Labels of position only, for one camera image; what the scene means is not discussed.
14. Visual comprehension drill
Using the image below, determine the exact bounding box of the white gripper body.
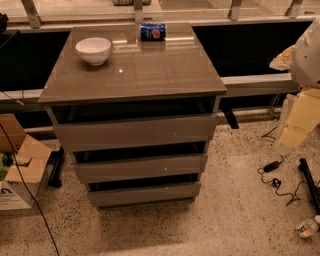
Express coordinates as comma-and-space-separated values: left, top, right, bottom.
285, 89, 320, 130

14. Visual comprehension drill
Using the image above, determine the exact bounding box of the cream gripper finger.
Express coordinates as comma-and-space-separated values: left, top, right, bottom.
269, 45, 295, 71
275, 91, 320, 156

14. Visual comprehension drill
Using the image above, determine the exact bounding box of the grey drawer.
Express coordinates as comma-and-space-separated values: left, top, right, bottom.
54, 115, 216, 152
88, 182, 201, 207
74, 153, 208, 184

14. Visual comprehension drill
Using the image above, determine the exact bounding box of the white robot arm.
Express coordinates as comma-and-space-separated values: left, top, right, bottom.
269, 18, 320, 155

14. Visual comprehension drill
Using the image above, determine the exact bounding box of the grey drawer cabinet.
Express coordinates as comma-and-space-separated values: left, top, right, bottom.
39, 23, 226, 195

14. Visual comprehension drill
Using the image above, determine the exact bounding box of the grey bottom drawer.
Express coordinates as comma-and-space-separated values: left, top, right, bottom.
88, 182, 201, 207

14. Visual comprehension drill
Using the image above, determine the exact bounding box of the grey top drawer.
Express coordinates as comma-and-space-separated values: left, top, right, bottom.
54, 115, 216, 152

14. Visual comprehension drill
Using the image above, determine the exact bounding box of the black stand leg right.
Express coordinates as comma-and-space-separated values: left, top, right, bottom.
299, 158, 320, 215

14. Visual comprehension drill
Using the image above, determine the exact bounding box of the black stand leg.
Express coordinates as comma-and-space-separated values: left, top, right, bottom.
299, 158, 320, 215
48, 147, 64, 188

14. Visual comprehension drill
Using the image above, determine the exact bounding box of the clear plastic drink bottle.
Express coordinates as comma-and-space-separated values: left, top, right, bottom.
296, 215, 320, 239

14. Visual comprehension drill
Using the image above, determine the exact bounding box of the blue Pepsi can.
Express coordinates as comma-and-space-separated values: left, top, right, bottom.
140, 23, 166, 41

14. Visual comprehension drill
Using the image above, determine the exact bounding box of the white ceramic bowl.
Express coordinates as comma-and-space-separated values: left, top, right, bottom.
75, 37, 112, 66

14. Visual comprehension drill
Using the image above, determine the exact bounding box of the black stand leg left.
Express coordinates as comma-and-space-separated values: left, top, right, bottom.
48, 147, 64, 188

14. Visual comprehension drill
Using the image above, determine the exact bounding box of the metal window railing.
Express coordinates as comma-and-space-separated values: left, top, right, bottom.
0, 0, 320, 113

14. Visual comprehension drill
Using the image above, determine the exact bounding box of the brown cardboard box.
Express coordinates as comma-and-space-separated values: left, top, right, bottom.
0, 114, 51, 211

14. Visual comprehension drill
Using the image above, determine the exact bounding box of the black power adapter cable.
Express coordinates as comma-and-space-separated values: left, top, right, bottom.
257, 125, 308, 207

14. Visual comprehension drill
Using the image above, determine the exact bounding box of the black cable on left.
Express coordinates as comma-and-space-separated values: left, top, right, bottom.
0, 123, 61, 256

